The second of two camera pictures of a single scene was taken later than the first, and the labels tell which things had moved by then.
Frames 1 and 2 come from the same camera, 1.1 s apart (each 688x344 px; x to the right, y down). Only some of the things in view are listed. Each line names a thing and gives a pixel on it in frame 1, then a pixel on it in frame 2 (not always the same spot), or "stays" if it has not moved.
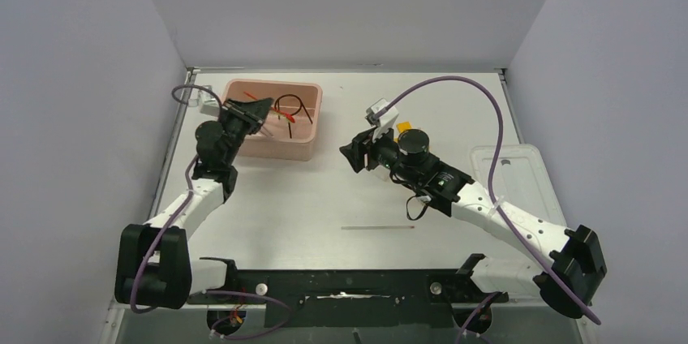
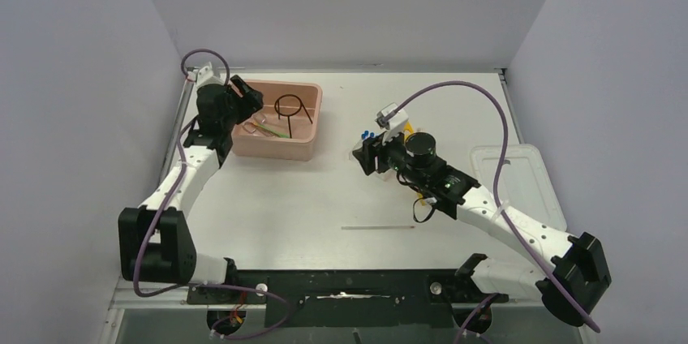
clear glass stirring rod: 377,227 stays
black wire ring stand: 301,105 stays
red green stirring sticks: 275,109 -> 267,129
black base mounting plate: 353,298 stays
